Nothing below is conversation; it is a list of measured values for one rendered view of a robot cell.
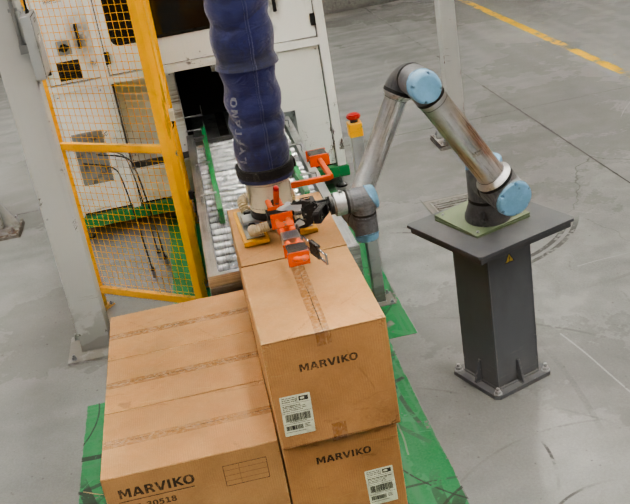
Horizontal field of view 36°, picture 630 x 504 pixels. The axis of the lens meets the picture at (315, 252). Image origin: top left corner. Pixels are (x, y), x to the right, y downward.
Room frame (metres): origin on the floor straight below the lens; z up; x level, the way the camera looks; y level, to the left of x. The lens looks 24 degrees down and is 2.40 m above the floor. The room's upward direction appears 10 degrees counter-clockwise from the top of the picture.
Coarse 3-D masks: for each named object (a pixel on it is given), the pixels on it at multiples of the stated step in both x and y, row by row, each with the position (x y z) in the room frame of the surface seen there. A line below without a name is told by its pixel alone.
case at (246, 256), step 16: (320, 224) 3.50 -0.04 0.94; (240, 240) 3.48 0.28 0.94; (272, 240) 3.42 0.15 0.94; (304, 240) 3.37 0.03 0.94; (320, 240) 3.35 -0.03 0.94; (336, 240) 3.32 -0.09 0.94; (240, 256) 3.32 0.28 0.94; (256, 256) 3.30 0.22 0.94; (272, 256) 3.27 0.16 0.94; (240, 272) 3.64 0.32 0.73
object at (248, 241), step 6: (246, 210) 3.63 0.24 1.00; (234, 216) 3.67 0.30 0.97; (240, 216) 3.64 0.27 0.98; (240, 222) 3.58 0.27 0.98; (240, 228) 3.53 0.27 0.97; (246, 228) 3.51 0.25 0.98; (240, 234) 3.49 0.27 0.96; (246, 234) 3.45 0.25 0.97; (264, 234) 3.44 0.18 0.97; (246, 240) 3.41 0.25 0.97; (252, 240) 3.40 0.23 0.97; (258, 240) 3.39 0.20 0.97; (264, 240) 3.39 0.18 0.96; (246, 246) 3.38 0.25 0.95
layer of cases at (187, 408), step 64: (128, 320) 3.76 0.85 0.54; (192, 320) 3.66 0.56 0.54; (128, 384) 3.22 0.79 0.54; (192, 384) 3.14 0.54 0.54; (256, 384) 3.06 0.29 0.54; (128, 448) 2.79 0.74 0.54; (192, 448) 2.72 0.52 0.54; (256, 448) 2.68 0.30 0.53; (320, 448) 2.70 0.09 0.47; (384, 448) 2.72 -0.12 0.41
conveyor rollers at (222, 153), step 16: (224, 144) 6.06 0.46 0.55; (224, 160) 5.77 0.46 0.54; (208, 176) 5.50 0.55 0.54; (224, 176) 5.43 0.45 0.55; (304, 176) 5.20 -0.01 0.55; (208, 192) 5.22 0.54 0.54; (224, 192) 5.16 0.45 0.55; (240, 192) 5.15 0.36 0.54; (208, 208) 4.96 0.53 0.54; (224, 208) 4.96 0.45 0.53; (224, 224) 4.69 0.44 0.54; (224, 240) 4.51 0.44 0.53; (224, 256) 4.26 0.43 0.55
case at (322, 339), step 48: (288, 288) 2.98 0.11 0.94; (336, 288) 2.92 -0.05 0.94; (288, 336) 2.65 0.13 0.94; (336, 336) 2.65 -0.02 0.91; (384, 336) 2.67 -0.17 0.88; (288, 384) 2.63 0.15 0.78; (336, 384) 2.65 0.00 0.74; (384, 384) 2.66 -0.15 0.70; (288, 432) 2.63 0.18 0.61; (336, 432) 2.64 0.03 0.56
